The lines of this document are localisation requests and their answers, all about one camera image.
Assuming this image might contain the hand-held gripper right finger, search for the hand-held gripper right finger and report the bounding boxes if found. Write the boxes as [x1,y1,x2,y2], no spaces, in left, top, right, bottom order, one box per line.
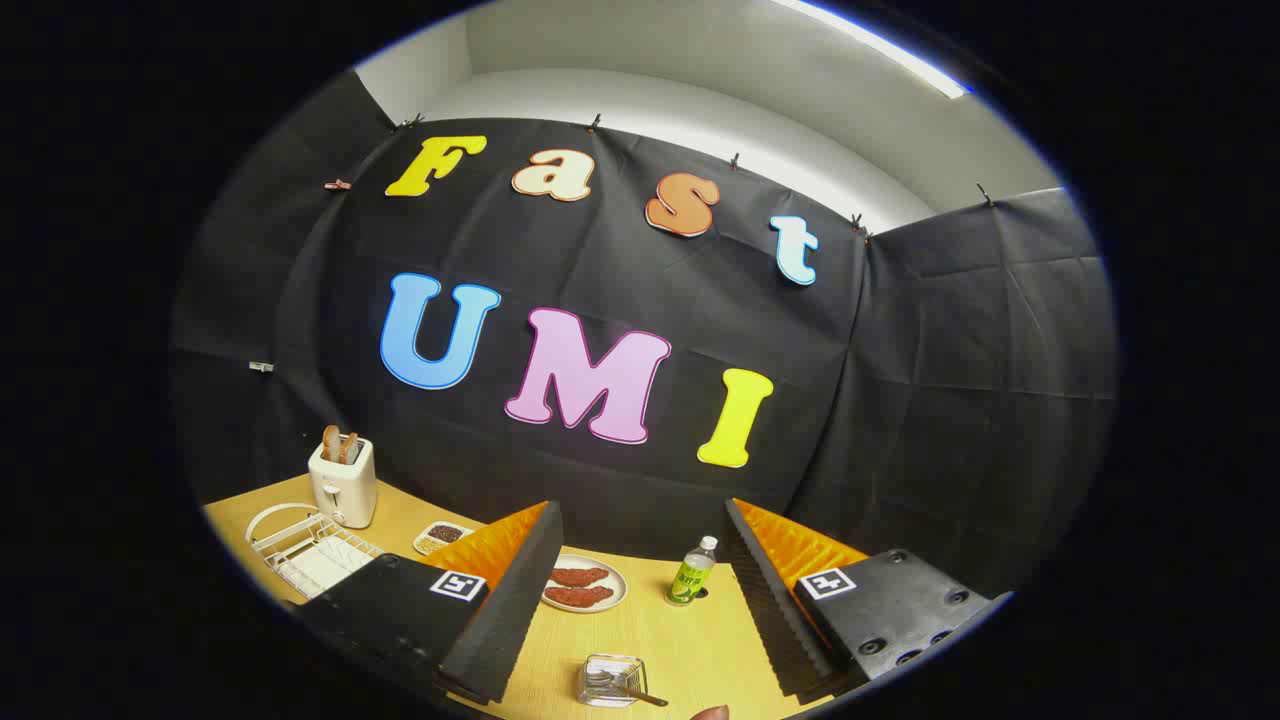
[722,497,1013,701]

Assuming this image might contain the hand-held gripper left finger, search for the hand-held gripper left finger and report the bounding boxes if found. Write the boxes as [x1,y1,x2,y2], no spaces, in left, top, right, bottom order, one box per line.
[300,500,564,706]

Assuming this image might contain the metal wire basket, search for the metal wire basket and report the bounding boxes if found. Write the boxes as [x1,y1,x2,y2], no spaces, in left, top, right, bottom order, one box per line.
[578,654,649,709]

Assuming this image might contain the metal spoon with wooden handle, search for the metal spoon with wooden handle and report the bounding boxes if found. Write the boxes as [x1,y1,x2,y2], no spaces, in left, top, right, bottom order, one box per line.
[590,668,669,708]

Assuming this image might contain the white wire dish rack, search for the white wire dish rack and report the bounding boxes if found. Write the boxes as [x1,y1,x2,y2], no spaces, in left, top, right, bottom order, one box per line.
[245,503,386,601]

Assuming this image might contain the white divided grain dish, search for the white divided grain dish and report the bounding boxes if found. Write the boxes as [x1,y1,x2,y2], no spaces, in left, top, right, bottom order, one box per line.
[413,521,474,557]

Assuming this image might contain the white oval sausage dish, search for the white oval sausage dish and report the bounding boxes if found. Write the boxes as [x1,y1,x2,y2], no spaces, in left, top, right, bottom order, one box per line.
[540,554,628,613]

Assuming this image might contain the green label drink bottle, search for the green label drink bottle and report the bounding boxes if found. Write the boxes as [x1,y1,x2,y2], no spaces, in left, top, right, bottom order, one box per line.
[666,536,719,607]

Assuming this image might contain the white toaster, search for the white toaster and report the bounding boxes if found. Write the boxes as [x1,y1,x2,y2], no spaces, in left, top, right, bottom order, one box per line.
[308,435,378,529]

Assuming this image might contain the black backdrop cloth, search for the black backdrop cloth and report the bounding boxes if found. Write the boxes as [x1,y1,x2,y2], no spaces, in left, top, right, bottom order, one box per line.
[170,70,1118,621]

